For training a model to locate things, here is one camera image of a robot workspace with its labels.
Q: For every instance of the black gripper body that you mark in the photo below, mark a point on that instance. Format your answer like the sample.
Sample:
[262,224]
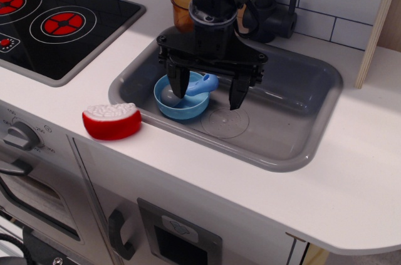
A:
[213,48]

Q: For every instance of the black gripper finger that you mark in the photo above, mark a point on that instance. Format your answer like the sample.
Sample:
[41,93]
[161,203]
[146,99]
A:
[238,90]
[178,78]

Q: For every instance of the blue and grey toy spoon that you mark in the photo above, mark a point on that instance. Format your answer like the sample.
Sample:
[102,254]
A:
[206,84]

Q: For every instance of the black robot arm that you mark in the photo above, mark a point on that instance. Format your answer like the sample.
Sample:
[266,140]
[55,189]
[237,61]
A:
[217,10]

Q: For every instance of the light blue plastic bowl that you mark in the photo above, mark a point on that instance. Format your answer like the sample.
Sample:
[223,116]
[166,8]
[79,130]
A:
[188,108]

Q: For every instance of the grey toy sink basin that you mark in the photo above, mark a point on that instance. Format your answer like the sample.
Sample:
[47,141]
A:
[279,124]

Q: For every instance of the dark grey toy faucet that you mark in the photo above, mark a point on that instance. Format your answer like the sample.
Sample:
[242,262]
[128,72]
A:
[266,19]

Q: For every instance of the orange transparent toy pot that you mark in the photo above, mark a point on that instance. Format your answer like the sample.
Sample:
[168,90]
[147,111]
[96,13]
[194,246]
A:
[181,16]

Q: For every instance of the red and white toy food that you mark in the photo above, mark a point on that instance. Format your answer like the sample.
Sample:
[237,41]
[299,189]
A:
[112,122]

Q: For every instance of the black toy stove top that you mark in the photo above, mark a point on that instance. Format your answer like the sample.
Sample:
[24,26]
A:
[51,41]

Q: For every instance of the grey dishwasher panel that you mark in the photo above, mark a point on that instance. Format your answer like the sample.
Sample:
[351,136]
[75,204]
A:
[176,240]

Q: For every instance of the grey oven knob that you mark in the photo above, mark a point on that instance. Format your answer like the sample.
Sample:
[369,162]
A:
[21,136]

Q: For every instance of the toy oven door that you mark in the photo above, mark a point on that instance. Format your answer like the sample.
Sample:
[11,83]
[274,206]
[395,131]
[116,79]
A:
[50,199]

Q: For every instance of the light wooden post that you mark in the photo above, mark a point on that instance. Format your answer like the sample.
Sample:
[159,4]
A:
[372,43]

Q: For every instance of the dark grey cabinet handle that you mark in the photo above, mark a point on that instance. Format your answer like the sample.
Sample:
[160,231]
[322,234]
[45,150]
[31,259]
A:
[116,222]

